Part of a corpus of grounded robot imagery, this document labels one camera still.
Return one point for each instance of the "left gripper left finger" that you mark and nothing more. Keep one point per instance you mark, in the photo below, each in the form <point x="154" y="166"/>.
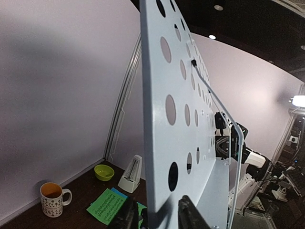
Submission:
<point x="127" y="216"/>

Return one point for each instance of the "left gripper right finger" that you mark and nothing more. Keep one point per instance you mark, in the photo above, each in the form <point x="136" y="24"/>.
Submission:
<point x="188" y="215"/>

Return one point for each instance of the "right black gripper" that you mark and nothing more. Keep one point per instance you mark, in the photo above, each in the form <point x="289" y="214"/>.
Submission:
<point x="224" y="147"/>

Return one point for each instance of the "green sheet music page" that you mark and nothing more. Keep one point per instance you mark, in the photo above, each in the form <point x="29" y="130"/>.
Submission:
<point x="106" y="206"/>

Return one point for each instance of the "blue paper sheet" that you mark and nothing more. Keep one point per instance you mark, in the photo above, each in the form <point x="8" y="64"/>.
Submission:
<point x="125" y="196"/>

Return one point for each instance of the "light blue music stand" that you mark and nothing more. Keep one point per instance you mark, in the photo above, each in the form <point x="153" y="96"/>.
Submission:
<point x="179" y="125"/>

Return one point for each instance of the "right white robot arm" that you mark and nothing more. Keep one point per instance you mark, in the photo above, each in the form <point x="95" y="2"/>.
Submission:
<point x="257" y="164"/>

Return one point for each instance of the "white metronome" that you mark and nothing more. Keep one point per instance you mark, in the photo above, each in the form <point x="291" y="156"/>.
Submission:
<point x="130" y="179"/>

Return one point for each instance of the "small green bowl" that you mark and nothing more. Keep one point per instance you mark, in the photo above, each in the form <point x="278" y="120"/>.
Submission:
<point x="103" y="172"/>

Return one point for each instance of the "patterned mug with orange inside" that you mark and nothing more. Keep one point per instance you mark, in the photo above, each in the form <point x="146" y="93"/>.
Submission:
<point x="53" y="199"/>

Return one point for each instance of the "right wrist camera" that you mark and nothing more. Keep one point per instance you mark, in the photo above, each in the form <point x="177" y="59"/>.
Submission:
<point x="222" y="124"/>

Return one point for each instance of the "right aluminium frame post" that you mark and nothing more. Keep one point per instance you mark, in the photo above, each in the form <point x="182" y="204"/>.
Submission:
<point x="124" y="94"/>

